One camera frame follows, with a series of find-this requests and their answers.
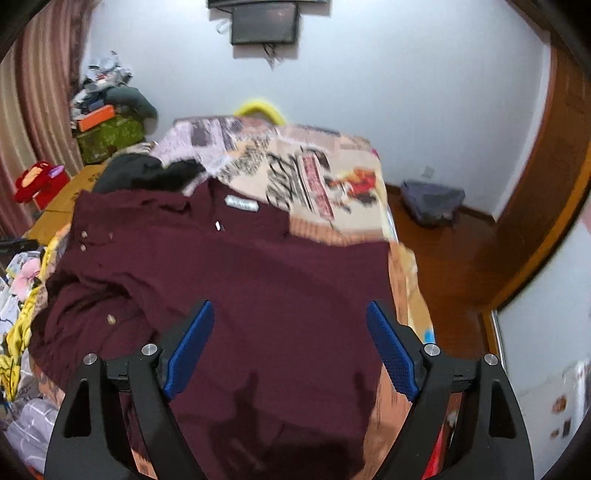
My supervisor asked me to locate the black monitor cable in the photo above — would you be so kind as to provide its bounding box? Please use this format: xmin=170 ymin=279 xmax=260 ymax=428
xmin=261 ymin=43 xmax=283 ymax=71

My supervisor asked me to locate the yellow curved object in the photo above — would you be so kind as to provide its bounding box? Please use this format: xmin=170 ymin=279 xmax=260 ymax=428
xmin=236 ymin=96 xmax=285 ymax=125

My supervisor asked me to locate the maroon button shirt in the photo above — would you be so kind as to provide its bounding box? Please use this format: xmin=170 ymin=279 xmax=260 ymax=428
xmin=30 ymin=178 xmax=403 ymax=480

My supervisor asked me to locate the red plush flower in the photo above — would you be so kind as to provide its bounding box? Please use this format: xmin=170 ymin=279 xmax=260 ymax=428
xmin=14 ymin=161 xmax=65 ymax=204

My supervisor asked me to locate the pile of clutter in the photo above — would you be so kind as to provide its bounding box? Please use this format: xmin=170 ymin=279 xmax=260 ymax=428
xmin=69 ymin=51 xmax=134 ymax=116

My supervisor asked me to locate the grey printed pillow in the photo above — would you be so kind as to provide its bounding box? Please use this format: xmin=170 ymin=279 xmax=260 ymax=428
xmin=152 ymin=117 xmax=282 ymax=185

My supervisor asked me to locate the orange box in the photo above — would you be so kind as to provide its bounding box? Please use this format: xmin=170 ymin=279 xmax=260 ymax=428
xmin=76 ymin=104 xmax=116 ymax=134

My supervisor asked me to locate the small black monitor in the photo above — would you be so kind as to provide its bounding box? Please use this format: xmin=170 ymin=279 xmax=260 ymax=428
xmin=230 ymin=4 xmax=301 ymax=46

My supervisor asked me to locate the green patterned box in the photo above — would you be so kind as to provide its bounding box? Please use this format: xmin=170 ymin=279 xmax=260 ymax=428
xmin=76 ymin=115 xmax=147 ymax=165

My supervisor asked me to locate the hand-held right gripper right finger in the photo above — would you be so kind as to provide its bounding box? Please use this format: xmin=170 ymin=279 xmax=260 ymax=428
xmin=366 ymin=300 xmax=536 ymax=480

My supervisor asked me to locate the white wardrobe sliding door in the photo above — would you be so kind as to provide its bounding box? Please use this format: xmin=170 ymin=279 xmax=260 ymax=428
xmin=492 ymin=185 xmax=591 ymax=462

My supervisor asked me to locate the striped curtain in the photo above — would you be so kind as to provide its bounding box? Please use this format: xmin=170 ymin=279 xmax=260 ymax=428
xmin=0 ymin=0 xmax=100 ymax=241

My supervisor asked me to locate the black garment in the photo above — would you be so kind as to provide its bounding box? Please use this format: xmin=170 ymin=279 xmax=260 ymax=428
xmin=92 ymin=154 xmax=208 ymax=197

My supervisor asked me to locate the pink cloth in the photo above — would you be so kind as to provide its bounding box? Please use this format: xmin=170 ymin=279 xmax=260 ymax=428
xmin=9 ymin=258 xmax=45 ymax=297

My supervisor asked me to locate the wooden door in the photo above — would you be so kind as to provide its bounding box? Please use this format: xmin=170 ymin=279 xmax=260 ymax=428
xmin=489 ymin=41 xmax=591 ymax=306

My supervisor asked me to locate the yellow printed cloth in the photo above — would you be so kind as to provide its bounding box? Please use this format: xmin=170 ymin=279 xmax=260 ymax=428
xmin=0 ymin=286 xmax=48 ymax=403

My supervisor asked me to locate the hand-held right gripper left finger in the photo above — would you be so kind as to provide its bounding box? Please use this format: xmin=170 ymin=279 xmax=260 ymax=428
xmin=44 ymin=300 xmax=216 ymax=480

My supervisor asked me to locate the wooden lap desk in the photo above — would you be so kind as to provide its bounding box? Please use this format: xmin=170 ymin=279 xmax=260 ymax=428
xmin=25 ymin=164 xmax=112 ymax=246

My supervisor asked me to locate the pile of colourful clothes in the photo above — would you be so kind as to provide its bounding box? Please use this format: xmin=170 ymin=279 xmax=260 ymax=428
xmin=0 ymin=249 xmax=47 ymax=416

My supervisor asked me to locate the grey bag on floor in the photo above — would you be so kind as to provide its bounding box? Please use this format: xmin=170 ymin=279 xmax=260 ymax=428
xmin=401 ymin=180 xmax=466 ymax=228

